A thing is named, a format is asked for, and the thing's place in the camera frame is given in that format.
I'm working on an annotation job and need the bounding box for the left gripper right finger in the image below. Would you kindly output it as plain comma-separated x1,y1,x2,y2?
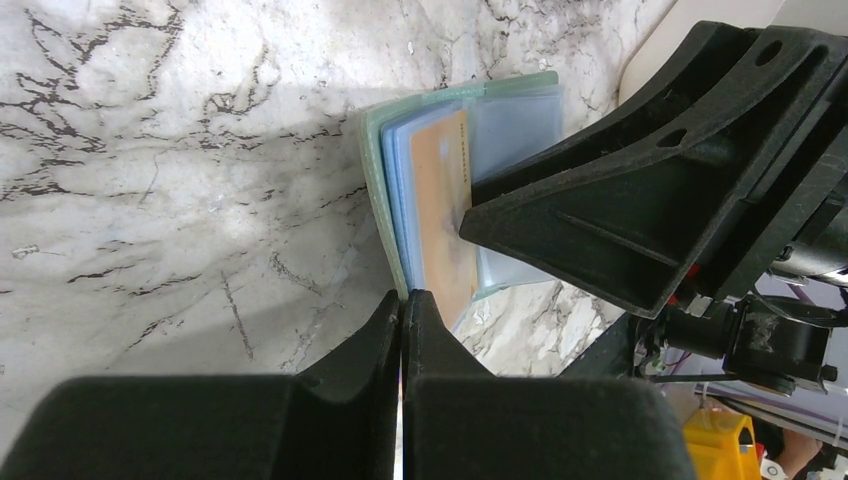
403,290,696,479

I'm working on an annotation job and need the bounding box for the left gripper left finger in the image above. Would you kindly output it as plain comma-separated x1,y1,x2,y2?
1,291,400,479

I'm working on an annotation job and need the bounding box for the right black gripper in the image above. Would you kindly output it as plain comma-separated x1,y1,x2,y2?
460,21,847,318

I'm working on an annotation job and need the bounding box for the green card holder wallet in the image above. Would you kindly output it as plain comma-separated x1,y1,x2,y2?
359,71,565,300

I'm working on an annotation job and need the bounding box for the gold credit card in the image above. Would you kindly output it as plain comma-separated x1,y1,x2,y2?
409,107,478,328

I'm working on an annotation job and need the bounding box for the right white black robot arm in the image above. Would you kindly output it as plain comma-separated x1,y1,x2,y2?
459,21,847,395

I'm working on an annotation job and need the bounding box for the yellow object in background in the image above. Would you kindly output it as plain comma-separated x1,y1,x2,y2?
683,409,761,480

